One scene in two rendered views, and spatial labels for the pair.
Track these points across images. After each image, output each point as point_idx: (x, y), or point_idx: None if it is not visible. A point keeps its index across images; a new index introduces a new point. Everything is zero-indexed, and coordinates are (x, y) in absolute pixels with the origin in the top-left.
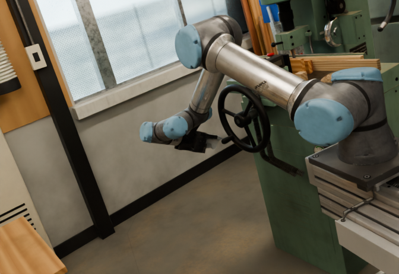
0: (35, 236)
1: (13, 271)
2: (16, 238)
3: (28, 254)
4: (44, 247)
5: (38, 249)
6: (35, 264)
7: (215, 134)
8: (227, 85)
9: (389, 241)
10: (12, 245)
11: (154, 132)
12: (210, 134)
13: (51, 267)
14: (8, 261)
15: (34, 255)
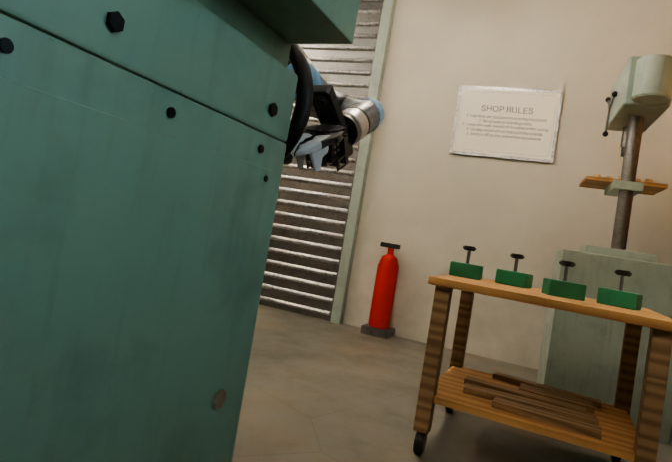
0: (560, 300)
1: (493, 285)
2: (587, 304)
3: (513, 290)
4: (507, 290)
5: (509, 290)
6: (476, 283)
7: (300, 139)
8: (357, 13)
9: None
10: (569, 300)
11: (375, 120)
12: (304, 134)
13: (446, 278)
14: (525, 291)
15: (501, 288)
